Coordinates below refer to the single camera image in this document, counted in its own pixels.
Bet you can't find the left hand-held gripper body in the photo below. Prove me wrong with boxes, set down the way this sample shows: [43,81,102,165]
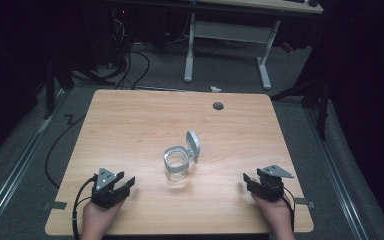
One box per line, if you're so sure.
[90,166,130,210]

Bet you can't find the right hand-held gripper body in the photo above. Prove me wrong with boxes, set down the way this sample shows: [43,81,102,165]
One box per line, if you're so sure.
[248,164,295,203]

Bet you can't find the clear glass jar grey lid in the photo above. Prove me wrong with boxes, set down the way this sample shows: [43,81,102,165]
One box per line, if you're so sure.
[162,130,202,190]

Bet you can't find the grey tape strip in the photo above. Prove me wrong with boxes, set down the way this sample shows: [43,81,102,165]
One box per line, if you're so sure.
[44,200,68,211]
[294,197,316,210]

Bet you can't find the black stand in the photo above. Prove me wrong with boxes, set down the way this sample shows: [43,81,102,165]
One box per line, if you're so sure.
[41,58,76,120]
[269,78,332,142]

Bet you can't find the red object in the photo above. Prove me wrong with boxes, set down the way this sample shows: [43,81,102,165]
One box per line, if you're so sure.
[280,41,295,54]

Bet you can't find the dark computer tower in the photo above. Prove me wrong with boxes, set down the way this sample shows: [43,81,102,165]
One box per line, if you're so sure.
[79,4,132,69]

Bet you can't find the white desk with metal legs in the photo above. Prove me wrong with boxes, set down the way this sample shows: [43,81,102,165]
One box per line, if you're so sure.
[183,0,325,92]

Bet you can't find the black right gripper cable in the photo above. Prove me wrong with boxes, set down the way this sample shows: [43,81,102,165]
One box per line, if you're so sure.
[280,186,297,233]

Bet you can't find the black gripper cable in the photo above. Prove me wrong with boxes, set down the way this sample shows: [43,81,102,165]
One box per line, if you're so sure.
[280,186,297,233]
[71,175,98,240]

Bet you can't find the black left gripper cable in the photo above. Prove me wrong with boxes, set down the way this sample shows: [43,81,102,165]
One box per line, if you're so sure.
[71,175,98,240]

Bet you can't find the black floor cable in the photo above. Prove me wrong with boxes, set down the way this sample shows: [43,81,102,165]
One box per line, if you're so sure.
[44,113,88,190]

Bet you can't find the metal floor rail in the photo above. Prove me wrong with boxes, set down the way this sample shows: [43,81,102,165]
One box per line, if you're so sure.
[303,105,372,240]
[0,89,68,240]

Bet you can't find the black cable bundle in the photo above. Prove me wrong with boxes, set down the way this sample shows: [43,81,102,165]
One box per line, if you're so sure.
[111,19,151,91]

